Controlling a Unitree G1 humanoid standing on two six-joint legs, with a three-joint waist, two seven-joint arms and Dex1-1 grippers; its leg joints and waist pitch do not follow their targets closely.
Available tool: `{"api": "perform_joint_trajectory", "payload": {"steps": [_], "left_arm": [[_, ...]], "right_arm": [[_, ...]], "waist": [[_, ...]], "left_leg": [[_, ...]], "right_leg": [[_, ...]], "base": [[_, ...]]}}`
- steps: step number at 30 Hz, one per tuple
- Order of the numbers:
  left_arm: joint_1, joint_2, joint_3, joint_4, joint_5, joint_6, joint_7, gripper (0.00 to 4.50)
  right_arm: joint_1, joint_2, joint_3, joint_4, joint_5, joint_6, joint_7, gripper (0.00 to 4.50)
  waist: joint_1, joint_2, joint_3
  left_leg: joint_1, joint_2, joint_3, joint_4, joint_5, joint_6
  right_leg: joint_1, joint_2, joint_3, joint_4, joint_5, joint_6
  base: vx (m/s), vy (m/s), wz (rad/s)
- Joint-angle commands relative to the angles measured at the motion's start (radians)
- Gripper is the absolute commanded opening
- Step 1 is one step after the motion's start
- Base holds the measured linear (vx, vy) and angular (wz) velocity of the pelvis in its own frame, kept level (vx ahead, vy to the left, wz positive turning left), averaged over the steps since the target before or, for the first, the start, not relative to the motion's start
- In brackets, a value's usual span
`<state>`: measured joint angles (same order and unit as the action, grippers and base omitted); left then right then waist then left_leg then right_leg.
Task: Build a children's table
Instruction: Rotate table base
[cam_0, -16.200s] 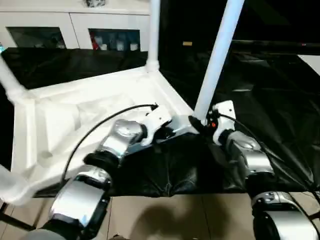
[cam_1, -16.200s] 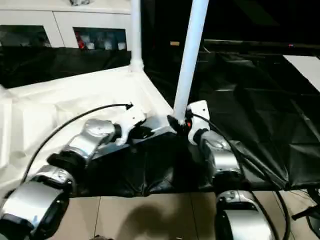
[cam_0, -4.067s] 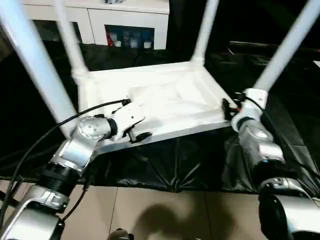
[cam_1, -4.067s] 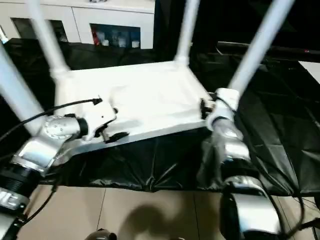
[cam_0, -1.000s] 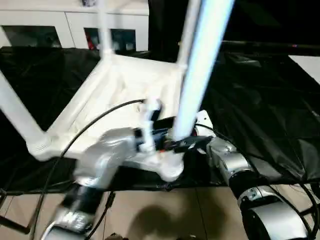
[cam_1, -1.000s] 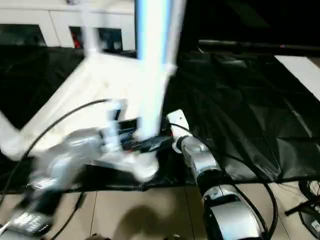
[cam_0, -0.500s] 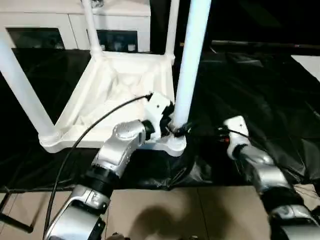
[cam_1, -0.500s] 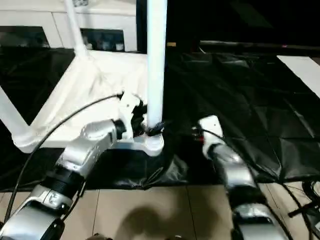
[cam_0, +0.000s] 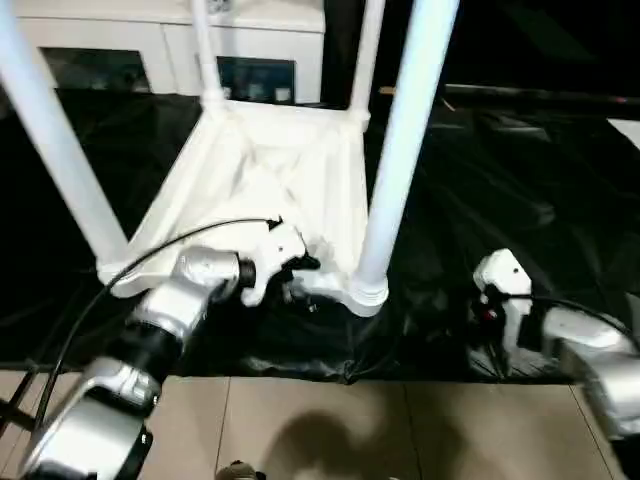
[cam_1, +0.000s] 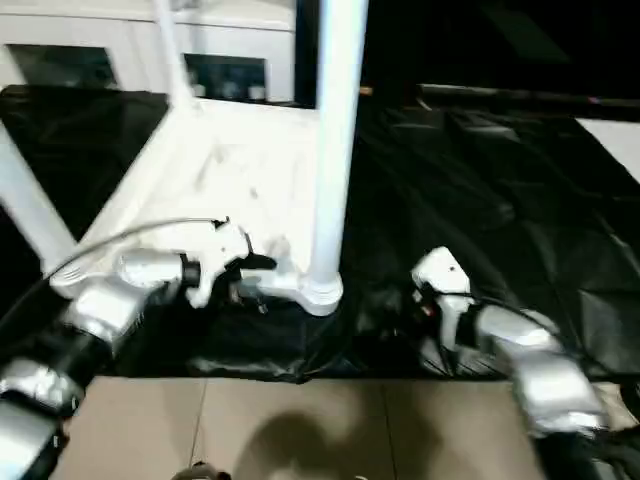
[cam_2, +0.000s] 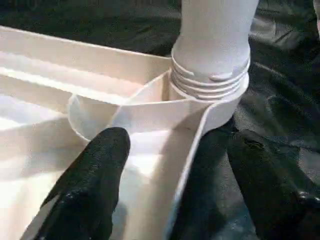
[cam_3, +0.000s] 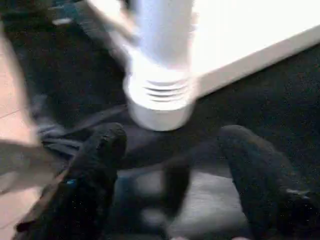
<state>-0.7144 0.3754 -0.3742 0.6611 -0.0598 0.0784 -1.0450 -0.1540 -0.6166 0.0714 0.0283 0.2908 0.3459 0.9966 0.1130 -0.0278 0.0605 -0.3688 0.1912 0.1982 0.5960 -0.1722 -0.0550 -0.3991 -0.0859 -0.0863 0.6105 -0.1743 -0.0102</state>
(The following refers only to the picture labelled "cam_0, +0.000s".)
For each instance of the small tan box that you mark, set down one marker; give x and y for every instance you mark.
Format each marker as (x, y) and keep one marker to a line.
(387, 91)

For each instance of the white plastic table top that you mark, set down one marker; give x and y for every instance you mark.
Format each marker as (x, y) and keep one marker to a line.
(275, 165)

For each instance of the white flat board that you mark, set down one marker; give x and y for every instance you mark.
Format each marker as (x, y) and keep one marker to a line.
(625, 126)

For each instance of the white glass door cabinet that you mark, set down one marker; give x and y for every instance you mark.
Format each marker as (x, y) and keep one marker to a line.
(125, 35)

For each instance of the black folding table frame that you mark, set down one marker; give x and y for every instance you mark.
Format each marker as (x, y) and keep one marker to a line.
(22, 400)

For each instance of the black glossy mat cloth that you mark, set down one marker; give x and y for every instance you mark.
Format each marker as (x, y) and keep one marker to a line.
(525, 200)

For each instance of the white jar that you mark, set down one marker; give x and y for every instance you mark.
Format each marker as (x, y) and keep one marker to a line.
(281, 94)

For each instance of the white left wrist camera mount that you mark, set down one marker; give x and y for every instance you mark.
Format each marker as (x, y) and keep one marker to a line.
(277, 245)

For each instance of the white plastic table leg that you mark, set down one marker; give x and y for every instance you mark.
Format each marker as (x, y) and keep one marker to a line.
(55, 125)
(367, 55)
(400, 125)
(207, 50)

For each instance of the black monitor bar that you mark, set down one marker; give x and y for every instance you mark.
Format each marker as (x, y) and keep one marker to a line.
(550, 96)

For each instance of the dark patterned bundle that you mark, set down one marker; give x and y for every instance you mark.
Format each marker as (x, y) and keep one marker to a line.
(220, 6)

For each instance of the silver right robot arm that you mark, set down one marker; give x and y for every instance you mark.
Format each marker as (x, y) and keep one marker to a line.
(595, 350)

